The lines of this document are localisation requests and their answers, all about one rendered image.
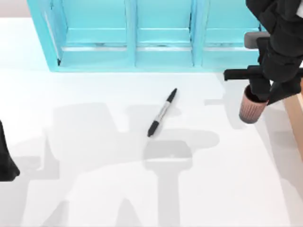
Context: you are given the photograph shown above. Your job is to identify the pink ribbed cup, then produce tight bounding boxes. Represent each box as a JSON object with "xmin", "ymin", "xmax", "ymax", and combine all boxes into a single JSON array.
[{"xmin": 238, "ymin": 85, "xmax": 270, "ymax": 124}]

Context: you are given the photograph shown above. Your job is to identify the pale wooden panel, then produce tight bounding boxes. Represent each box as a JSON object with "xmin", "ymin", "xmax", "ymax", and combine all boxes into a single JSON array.
[{"xmin": 283, "ymin": 79, "xmax": 303, "ymax": 152}]

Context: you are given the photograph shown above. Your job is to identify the pale grey rounded box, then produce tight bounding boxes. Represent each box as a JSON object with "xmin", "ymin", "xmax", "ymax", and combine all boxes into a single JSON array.
[{"xmin": 244, "ymin": 32, "xmax": 271, "ymax": 50}]

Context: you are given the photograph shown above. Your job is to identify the black and grey marker pen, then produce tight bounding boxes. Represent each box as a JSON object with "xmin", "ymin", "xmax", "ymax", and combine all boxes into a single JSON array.
[{"xmin": 147, "ymin": 87, "xmax": 178, "ymax": 138}]

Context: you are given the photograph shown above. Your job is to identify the light blue rack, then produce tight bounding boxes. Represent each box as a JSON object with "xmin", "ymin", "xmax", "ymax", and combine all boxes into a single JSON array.
[{"xmin": 26, "ymin": 0, "xmax": 270, "ymax": 73}]

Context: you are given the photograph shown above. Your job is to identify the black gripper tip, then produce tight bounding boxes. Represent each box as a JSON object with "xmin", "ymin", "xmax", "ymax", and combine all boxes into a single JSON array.
[{"xmin": 0, "ymin": 120, "xmax": 21, "ymax": 183}]

